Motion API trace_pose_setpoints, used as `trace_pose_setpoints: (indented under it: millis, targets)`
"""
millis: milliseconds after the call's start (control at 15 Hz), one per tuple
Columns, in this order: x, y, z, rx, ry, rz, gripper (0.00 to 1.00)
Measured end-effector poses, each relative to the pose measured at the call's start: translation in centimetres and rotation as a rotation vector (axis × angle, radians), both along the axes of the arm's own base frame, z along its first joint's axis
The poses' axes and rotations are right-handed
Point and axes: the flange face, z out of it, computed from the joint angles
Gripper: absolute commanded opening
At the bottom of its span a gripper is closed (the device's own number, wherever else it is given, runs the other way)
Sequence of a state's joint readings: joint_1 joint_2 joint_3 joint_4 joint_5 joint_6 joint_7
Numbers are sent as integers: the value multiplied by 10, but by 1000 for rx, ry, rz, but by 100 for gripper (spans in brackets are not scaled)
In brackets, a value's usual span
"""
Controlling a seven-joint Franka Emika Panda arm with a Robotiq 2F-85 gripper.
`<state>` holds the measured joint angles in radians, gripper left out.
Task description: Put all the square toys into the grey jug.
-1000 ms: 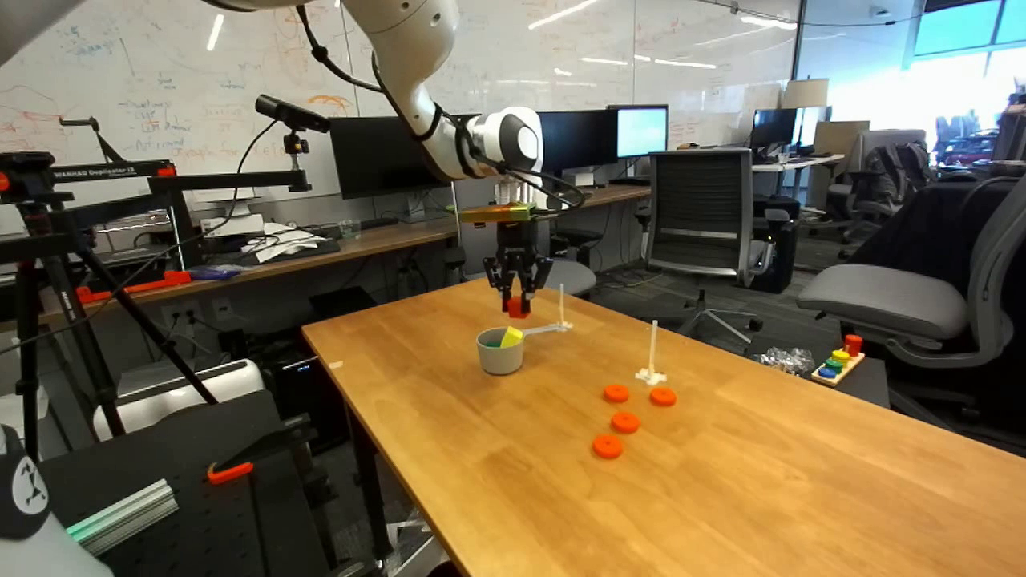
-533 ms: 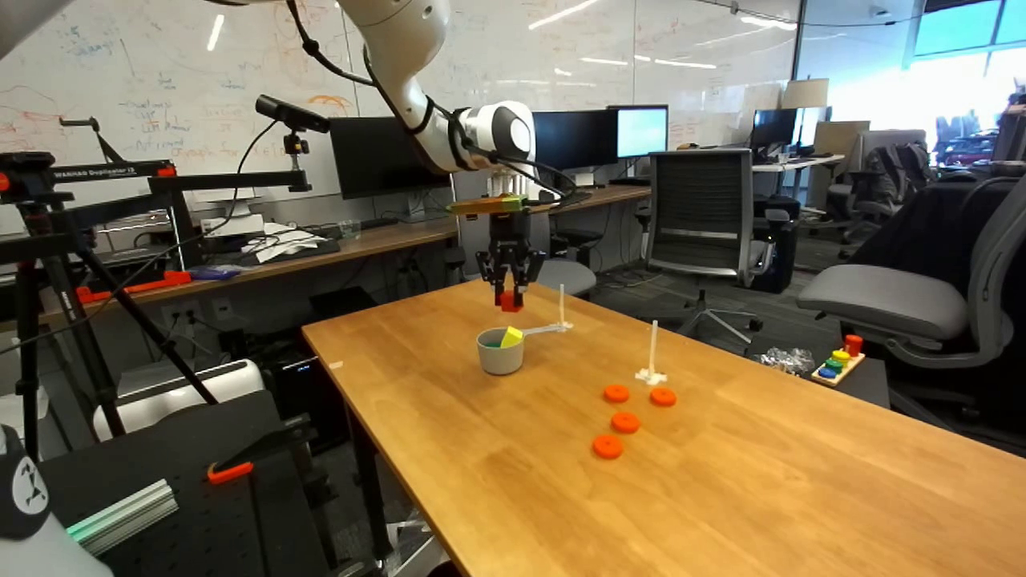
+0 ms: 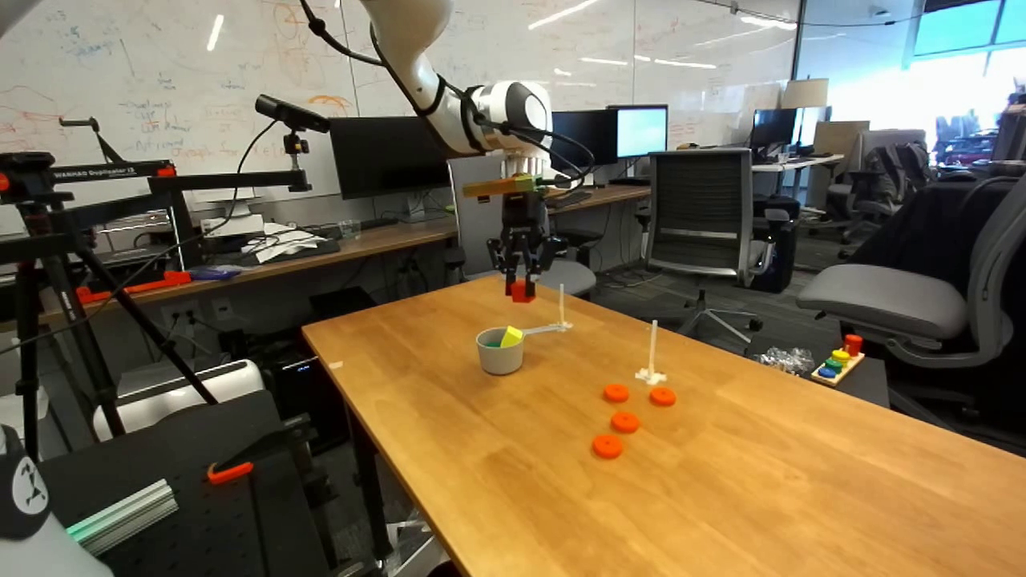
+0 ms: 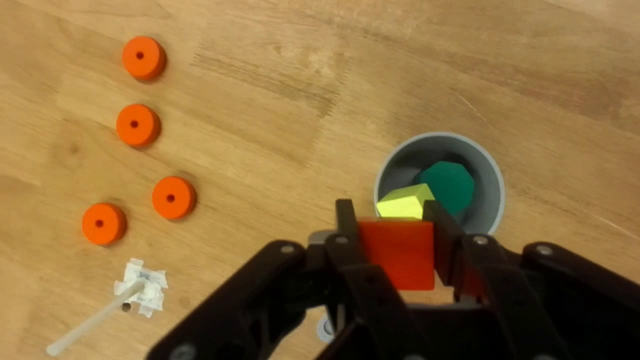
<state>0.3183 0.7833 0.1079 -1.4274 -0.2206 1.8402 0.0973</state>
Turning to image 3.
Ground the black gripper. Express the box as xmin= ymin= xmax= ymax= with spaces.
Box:
xmin=487 ymin=197 xmax=557 ymax=302

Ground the grey jug with handle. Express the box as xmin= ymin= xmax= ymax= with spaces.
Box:
xmin=471 ymin=320 xmax=571 ymax=378

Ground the grey desk partition panel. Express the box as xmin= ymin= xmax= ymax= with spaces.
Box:
xmin=446 ymin=155 xmax=512 ymax=278

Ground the black computer monitor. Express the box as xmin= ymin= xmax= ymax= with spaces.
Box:
xmin=549 ymin=109 xmax=618 ymax=166

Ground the tall white peg stand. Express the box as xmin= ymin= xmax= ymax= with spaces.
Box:
xmin=630 ymin=318 xmax=670 ymax=388

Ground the lit computer monitor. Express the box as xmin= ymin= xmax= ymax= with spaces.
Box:
xmin=610 ymin=102 xmax=674 ymax=163

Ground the dark computer monitor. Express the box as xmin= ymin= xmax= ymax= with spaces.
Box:
xmin=326 ymin=117 xmax=454 ymax=203

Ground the long wooden desk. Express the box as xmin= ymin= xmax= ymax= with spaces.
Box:
xmin=43 ymin=181 xmax=658 ymax=325

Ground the black mesh office chair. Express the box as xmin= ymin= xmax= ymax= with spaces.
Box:
xmin=645 ymin=148 xmax=797 ymax=327

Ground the white papers pile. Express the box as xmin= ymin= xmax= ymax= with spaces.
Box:
xmin=236 ymin=226 xmax=329 ymax=265

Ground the small dark monitor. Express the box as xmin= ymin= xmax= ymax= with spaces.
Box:
xmin=751 ymin=107 xmax=800 ymax=155

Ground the clear plastic bag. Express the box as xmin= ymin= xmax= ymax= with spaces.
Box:
xmin=761 ymin=343 xmax=822 ymax=378

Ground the colourful wooden stacking toy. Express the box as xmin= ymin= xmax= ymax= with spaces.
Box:
xmin=807 ymin=331 xmax=870 ymax=388

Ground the grey backed monitor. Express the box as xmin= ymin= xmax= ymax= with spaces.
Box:
xmin=812 ymin=119 xmax=875 ymax=162

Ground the low black side table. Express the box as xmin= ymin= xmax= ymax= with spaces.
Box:
xmin=748 ymin=347 xmax=893 ymax=412

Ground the orange and black clamp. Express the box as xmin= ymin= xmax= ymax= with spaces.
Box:
xmin=204 ymin=428 xmax=335 ymax=514

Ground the red flat tool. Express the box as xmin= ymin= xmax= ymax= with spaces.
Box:
xmin=74 ymin=265 xmax=200 ymax=311

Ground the grey office chair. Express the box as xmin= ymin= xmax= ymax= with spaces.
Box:
xmin=795 ymin=172 xmax=1026 ymax=432

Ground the black work table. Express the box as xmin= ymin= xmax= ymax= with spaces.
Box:
xmin=43 ymin=388 xmax=363 ymax=577

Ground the pale green aluminium bar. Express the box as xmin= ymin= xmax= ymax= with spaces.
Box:
xmin=62 ymin=476 xmax=183 ymax=557

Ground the black cap with logo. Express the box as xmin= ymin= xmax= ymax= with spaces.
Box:
xmin=0 ymin=423 xmax=54 ymax=542

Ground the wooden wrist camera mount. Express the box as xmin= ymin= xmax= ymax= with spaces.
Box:
xmin=463 ymin=172 xmax=562 ymax=205

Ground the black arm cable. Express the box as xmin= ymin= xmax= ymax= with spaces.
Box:
xmin=299 ymin=0 xmax=597 ymax=183

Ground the black camera on boom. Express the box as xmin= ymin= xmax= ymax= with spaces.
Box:
xmin=254 ymin=93 xmax=332 ymax=138

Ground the black camera tripod rig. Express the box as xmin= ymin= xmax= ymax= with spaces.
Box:
xmin=0 ymin=148 xmax=225 ymax=464

